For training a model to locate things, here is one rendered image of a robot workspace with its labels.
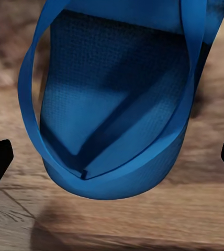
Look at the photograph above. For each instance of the sandal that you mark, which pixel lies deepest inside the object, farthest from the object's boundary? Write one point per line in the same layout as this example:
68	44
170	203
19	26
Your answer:
121	83

